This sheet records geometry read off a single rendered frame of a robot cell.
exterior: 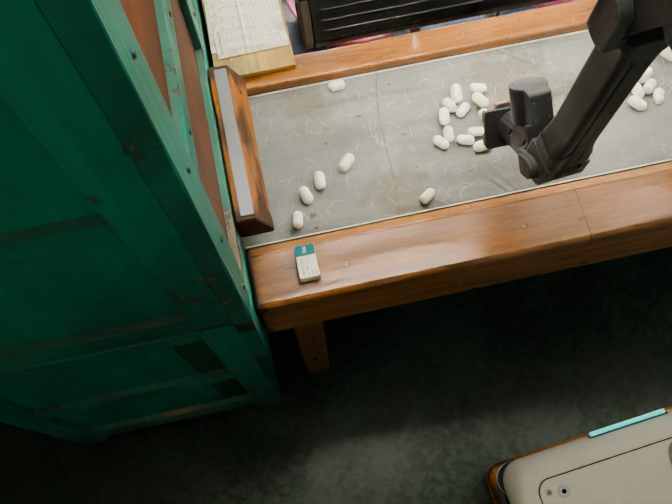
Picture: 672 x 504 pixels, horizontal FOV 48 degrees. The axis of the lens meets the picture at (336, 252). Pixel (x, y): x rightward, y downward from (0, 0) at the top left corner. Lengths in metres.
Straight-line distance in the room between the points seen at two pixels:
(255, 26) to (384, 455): 1.10
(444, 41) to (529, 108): 0.39
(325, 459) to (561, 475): 0.59
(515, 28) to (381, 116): 0.31
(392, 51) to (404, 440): 1.00
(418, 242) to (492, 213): 0.14
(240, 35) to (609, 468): 1.19
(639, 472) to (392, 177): 0.86
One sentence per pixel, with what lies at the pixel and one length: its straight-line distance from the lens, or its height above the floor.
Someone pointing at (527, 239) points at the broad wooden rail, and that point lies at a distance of 1.33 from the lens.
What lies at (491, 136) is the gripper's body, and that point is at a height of 0.87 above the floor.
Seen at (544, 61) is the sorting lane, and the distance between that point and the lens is 1.53.
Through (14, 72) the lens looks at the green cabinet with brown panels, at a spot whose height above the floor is 1.56.
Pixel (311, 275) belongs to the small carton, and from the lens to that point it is 1.25.
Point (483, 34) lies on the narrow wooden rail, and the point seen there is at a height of 0.76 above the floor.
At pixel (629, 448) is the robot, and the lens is 1.81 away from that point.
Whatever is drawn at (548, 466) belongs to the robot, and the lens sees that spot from 1.76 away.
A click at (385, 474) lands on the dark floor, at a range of 1.98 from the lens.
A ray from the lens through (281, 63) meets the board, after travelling 1.45.
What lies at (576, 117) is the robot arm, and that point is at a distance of 1.01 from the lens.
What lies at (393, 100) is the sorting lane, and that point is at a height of 0.74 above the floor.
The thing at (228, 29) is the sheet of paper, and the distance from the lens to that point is 1.50.
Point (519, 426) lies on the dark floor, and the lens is 2.04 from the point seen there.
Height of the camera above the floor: 1.98
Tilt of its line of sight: 71 degrees down
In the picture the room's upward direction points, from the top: 3 degrees counter-clockwise
